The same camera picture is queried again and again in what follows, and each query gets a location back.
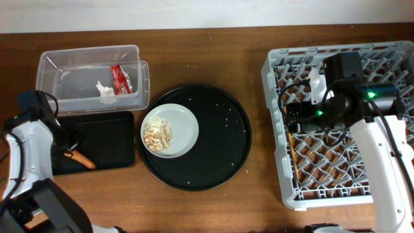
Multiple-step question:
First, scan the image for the orange carrot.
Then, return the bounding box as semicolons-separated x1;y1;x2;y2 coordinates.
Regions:
65;150;97;170

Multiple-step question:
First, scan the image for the white tissue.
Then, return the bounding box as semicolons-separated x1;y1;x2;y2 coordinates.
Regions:
96;81;116;105

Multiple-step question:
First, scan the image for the red snack wrapper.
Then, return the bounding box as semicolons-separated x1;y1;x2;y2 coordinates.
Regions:
110;64;132;95

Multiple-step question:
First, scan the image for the nut shells and rice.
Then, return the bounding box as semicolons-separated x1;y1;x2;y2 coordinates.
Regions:
143;115;172;152

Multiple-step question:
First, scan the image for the grey round plate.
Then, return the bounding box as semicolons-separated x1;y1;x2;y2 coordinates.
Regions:
140;104;199;159

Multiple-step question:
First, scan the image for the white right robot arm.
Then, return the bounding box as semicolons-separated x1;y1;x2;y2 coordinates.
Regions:
281;81;413;232

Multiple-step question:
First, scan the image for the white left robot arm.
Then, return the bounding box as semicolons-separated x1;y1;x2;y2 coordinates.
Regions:
1;113;123;232

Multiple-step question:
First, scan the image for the grey dishwasher rack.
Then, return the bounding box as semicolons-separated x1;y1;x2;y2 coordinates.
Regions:
261;41;413;211

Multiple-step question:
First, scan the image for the black rectangular tray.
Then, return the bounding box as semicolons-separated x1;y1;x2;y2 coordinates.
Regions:
59;111;135;170

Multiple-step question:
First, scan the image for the clear plastic bin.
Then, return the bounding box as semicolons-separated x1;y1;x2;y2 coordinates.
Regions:
36;45;150;116

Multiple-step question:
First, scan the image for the round black serving tray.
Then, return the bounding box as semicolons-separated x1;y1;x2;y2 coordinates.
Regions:
138;84;252;192

